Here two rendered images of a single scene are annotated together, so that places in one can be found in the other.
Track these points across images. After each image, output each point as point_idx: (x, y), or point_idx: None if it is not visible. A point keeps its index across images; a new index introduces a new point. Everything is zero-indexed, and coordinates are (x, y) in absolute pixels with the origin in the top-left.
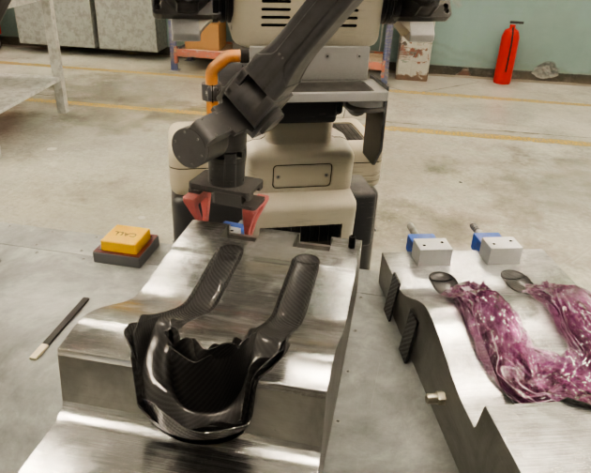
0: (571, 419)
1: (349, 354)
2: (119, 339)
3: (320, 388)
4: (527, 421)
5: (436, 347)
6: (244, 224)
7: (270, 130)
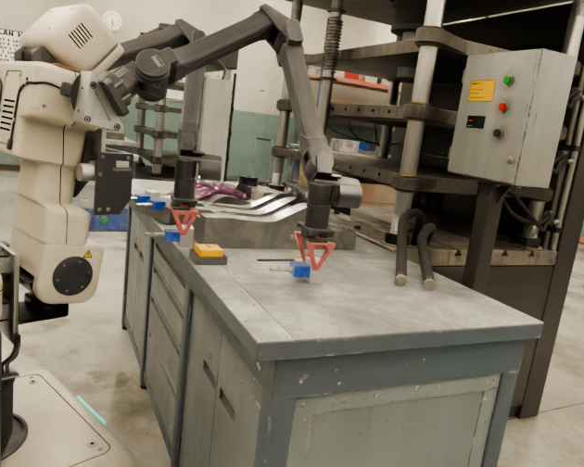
0: (257, 189)
1: None
2: None
3: None
4: (263, 191)
5: (235, 201)
6: (189, 215)
7: (72, 194)
